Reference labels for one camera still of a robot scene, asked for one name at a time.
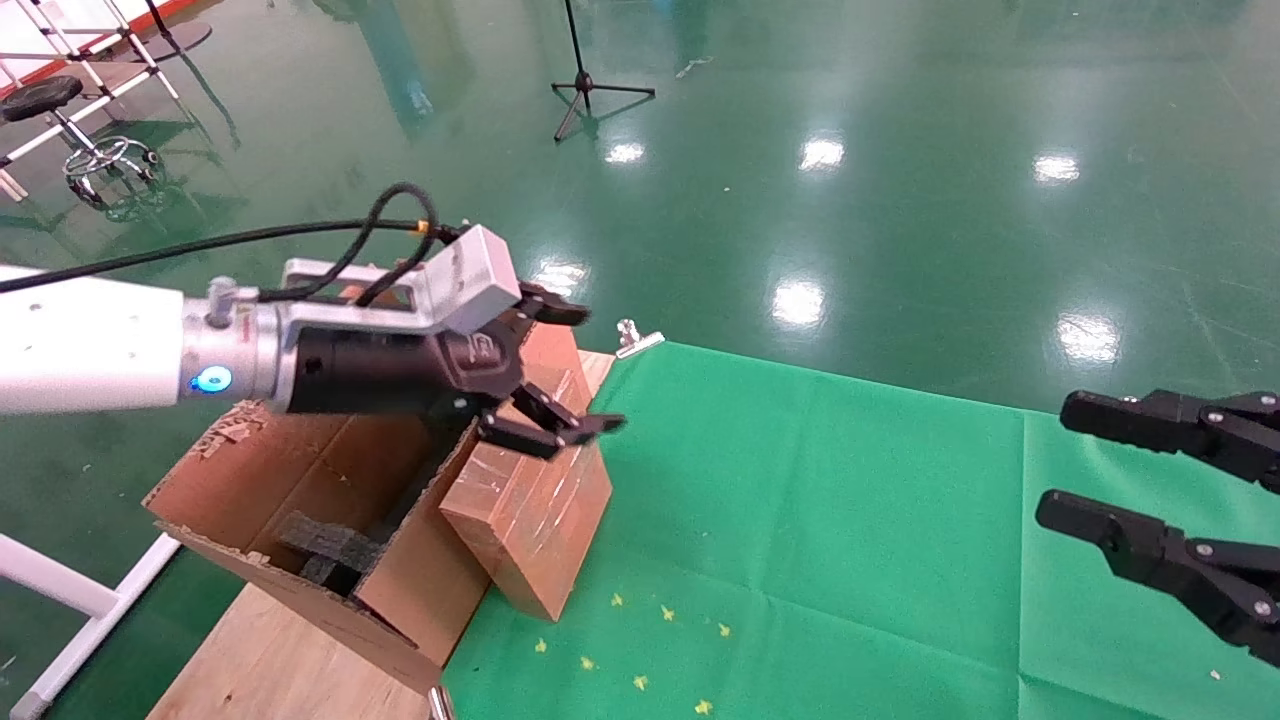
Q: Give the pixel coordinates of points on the black tripod stand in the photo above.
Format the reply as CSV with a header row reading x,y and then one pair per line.
x,y
585,82

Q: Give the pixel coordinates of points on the large open cardboard carton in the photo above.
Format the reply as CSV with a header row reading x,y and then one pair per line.
x,y
300,460

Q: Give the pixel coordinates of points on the small taped cardboard box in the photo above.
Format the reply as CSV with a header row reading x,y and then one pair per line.
x,y
530,520

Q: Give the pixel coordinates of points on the black round base stand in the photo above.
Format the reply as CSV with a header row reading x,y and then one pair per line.
x,y
185,40

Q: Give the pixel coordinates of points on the black foam block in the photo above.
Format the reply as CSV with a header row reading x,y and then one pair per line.
x,y
325,535

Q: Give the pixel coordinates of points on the green table cloth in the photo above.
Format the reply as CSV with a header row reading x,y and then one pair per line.
x,y
820,520

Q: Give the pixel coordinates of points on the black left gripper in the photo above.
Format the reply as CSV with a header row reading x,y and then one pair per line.
x,y
380,375

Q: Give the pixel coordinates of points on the silver metal binder clip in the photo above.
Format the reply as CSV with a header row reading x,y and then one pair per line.
x,y
638,345
438,705

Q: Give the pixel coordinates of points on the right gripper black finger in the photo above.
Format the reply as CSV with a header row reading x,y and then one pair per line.
x,y
1170,560
1180,425

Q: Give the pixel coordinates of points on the white metal table leg frame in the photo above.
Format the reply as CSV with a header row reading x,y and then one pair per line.
x,y
60,590

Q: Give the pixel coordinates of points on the black seat chrome stool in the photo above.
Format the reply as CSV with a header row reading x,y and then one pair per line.
x,y
40,98

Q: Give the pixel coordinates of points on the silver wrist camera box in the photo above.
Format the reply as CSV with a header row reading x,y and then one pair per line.
x,y
475,280

